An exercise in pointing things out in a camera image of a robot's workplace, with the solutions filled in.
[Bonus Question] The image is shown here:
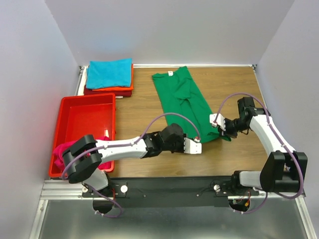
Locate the green t-shirt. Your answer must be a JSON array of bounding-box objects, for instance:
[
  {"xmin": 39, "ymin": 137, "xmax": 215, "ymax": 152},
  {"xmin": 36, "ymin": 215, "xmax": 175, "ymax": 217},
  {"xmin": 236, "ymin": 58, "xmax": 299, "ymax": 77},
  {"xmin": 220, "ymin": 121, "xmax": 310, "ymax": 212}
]
[{"xmin": 152, "ymin": 66, "xmax": 231, "ymax": 143}]

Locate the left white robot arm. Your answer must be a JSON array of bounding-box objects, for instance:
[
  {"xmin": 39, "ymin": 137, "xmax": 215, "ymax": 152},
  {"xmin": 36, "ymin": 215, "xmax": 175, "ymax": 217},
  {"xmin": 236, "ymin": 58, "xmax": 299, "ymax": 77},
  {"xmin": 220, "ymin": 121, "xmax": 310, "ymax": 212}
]
[{"xmin": 61, "ymin": 123, "xmax": 188, "ymax": 197}]

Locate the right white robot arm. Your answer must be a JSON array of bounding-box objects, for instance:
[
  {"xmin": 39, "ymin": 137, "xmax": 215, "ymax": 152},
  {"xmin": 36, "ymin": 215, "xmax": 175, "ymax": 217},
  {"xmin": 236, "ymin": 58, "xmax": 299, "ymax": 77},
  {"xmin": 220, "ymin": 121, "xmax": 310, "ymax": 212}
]
[{"xmin": 210, "ymin": 93, "xmax": 308, "ymax": 199}]

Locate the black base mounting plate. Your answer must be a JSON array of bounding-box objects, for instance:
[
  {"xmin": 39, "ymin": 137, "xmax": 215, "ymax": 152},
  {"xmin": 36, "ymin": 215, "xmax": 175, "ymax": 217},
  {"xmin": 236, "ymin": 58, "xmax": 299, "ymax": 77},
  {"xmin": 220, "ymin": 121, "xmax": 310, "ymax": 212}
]
[{"xmin": 82, "ymin": 176, "xmax": 260, "ymax": 209}]

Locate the folded orange t-shirt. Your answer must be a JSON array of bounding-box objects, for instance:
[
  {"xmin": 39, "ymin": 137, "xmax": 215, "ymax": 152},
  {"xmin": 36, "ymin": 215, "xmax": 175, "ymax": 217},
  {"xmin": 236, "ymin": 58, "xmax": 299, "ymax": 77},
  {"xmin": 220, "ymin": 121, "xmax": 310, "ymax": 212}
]
[{"xmin": 92, "ymin": 64, "xmax": 135, "ymax": 92}]

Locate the folded dark red t-shirt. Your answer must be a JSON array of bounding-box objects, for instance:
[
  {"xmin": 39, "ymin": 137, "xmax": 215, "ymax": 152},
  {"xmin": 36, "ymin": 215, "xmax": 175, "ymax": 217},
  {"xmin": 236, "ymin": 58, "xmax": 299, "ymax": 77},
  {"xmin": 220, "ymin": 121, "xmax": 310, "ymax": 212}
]
[{"xmin": 84, "ymin": 86, "xmax": 134, "ymax": 97}]

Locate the folded blue t-shirt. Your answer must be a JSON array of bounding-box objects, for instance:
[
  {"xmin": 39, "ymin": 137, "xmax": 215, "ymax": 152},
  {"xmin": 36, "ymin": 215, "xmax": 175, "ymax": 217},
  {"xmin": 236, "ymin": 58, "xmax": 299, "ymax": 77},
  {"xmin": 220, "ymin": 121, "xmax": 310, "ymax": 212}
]
[{"xmin": 86, "ymin": 58, "xmax": 132, "ymax": 90}]

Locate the red plastic bin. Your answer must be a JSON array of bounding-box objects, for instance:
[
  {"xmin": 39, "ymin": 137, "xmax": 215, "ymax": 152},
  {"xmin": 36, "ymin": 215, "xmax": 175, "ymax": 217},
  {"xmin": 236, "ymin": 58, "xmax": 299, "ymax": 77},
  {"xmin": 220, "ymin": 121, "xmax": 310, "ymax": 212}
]
[{"xmin": 48, "ymin": 93, "xmax": 117, "ymax": 178}]

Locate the crumpled magenta t-shirt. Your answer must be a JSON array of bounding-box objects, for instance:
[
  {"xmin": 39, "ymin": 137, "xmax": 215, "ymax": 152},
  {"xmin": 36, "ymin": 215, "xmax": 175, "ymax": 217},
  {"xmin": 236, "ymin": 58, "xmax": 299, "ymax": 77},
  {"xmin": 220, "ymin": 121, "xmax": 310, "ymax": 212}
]
[{"xmin": 53, "ymin": 140, "xmax": 114, "ymax": 172}]

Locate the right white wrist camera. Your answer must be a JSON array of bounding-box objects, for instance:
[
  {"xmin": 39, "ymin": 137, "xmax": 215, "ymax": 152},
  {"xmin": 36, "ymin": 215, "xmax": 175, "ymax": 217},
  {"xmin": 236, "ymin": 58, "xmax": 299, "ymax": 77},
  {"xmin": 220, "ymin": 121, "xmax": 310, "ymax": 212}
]
[{"xmin": 209, "ymin": 114, "xmax": 226, "ymax": 131}]

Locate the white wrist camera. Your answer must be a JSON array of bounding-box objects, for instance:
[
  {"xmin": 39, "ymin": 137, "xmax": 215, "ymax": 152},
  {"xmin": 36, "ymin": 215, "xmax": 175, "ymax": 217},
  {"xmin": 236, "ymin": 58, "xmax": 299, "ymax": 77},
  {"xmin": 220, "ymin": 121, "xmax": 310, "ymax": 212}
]
[
  {"xmin": 183, "ymin": 137, "xmax": 202, "ymax": 154},
  {"xmin": 209, "ymin": 114, "xmax": 226, "ymax": 131}
]

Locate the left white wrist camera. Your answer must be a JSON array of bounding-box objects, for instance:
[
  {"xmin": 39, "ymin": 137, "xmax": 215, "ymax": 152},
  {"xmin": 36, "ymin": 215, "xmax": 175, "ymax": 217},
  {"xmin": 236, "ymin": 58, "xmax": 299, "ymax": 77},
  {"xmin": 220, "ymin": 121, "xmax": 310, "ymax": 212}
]
[{"xmin": 183, "ymin": 137, "xmax": 202, "ymax": 154}]

